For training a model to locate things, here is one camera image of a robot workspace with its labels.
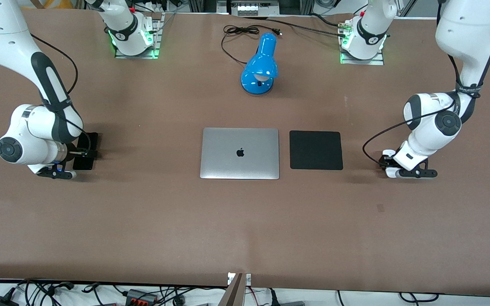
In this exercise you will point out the blue desk lamp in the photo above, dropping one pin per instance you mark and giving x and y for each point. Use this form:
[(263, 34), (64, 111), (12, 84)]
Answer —
[(262, 59)]

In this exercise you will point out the white computer mouse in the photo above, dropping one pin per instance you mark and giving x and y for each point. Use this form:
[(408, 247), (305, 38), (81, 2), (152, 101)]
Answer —
[(388, 152)]

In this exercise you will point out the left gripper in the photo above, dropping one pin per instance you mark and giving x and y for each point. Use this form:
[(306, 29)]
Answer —
[(383, 161)]

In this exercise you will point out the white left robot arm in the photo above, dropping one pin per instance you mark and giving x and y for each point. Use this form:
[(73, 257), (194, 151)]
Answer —
[(466, 25)]

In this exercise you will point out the black power adapter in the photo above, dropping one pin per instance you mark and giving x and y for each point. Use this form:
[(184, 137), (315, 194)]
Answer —
[(0, 301)]

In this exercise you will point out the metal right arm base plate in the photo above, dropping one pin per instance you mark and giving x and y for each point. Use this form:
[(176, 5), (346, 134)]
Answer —
[(158, 38)]

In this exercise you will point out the grey connector block orange levers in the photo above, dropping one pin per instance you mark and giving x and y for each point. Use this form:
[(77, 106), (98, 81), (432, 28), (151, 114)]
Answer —
[(142, 296)]

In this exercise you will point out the grey box with white connectors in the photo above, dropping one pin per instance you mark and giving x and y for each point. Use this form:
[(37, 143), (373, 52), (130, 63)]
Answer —
[(253, 8)]

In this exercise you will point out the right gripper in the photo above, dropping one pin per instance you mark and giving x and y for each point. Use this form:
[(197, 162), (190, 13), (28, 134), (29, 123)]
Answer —
[(76, 152)]

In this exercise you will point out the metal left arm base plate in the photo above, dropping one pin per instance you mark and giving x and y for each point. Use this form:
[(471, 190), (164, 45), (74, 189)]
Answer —
[(379, 61)]

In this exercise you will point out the brown table cover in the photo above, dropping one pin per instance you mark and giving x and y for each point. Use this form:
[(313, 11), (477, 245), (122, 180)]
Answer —
[(143, 221)]

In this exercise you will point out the black power plug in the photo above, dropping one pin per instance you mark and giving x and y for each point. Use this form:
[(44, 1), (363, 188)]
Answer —
[(274, 297)]

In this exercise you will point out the metal camera post bracket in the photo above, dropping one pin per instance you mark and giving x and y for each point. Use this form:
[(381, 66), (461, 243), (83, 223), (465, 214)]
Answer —
[(237, 291)]

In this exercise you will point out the silver closed laptop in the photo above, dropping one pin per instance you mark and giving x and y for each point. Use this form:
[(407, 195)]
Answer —
[(240, 163)]

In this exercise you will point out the black mouse pad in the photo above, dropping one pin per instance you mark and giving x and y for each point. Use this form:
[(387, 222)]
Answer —
[(315, 150)]

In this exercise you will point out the black smartphone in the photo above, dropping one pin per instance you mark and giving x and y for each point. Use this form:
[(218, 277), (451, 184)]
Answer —
[(88, 139)]

